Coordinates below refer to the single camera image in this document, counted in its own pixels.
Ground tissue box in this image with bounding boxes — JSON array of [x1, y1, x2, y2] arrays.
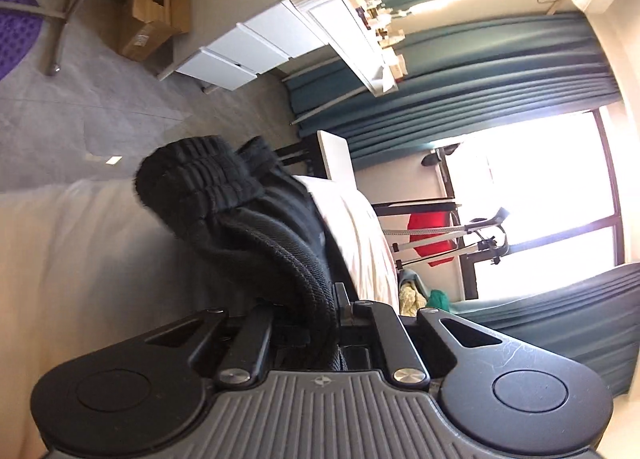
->
[[387, 53, 410, 80]]

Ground purple mat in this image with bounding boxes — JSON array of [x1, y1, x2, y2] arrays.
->
[[0, 0, 44, 82]]

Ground cardboard box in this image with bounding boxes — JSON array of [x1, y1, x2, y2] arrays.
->
[[117, 0, 192, 62]]

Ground black hanging cloth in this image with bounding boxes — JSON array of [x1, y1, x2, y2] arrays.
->
[[422, 141, 461, 168]]

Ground black pants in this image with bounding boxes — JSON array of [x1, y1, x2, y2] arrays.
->
[[134, 135, 351, 373]]

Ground red cloth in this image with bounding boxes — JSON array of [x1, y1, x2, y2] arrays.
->
[[406, 211, 457, 268]]

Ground white bed footboard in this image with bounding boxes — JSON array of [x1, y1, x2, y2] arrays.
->
[[317, 130, 359, 190]]

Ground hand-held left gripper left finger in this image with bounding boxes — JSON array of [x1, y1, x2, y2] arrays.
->
[[142, 306, 275, 386]]

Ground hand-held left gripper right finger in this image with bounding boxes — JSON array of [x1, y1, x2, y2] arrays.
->
[[332, 283, 503, 386]]

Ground black metal frame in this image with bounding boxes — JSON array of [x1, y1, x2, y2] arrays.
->
[[372, 200, 464, 220]]

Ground metal pole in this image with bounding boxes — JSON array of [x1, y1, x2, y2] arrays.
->
[[44, 0, 134, 78]]

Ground white dressing table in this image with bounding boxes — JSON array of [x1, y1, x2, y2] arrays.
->
[[157, 0, 401, 98]]

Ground dark framed window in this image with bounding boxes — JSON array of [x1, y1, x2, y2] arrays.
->
[[430, 109, 632, 301]]

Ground teal curtain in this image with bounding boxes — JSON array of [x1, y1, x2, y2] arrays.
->
[[450, 263, 640, 398], [282, 13, 627, 170]]

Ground yellow garment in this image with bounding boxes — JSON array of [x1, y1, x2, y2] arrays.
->
[[398, 281, 429, 318]]

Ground garment steamer stand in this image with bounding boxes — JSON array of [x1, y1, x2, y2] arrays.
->
[[382, 206, 511, 268]]

